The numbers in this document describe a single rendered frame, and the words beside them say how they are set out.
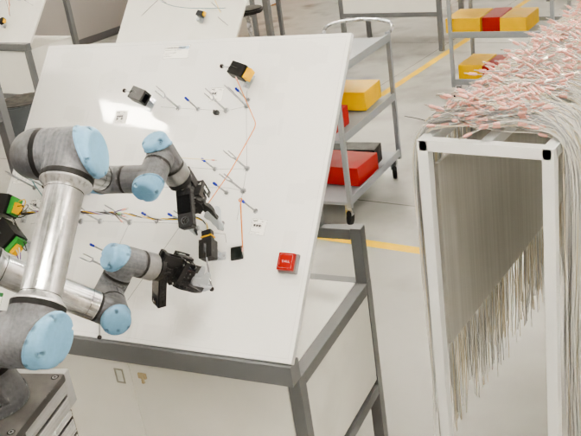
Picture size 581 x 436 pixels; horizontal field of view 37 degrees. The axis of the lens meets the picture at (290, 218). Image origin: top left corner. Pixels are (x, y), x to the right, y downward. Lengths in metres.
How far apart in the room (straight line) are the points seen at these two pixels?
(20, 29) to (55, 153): 6.37
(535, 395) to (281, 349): 1.54
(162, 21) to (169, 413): 4.60
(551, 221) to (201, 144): 1.14
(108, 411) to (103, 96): 1.05
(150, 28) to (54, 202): 5.19
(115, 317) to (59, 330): 0.38
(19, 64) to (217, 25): 2.30
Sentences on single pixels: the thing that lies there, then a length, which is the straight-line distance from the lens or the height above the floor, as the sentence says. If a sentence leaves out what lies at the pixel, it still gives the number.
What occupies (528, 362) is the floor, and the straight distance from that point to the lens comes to 3.89.
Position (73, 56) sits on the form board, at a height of 1.58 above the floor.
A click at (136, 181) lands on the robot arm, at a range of 2.27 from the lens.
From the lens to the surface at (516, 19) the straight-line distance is 7.08.
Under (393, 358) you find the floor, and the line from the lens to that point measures 3.95.
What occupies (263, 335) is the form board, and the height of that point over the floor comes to 0.92.
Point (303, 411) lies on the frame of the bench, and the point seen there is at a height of 0.69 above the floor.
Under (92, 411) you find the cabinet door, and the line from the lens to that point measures 2.99.
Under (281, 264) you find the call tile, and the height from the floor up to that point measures 1.09.
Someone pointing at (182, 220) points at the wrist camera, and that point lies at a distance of 2.40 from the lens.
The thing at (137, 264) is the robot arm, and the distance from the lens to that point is 2.27.
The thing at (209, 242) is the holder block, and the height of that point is 1.15.
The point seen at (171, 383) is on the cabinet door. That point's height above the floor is 0.72.
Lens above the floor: 2.17
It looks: 23 degrees down
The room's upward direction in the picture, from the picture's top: 9 degrees counter-clockwise
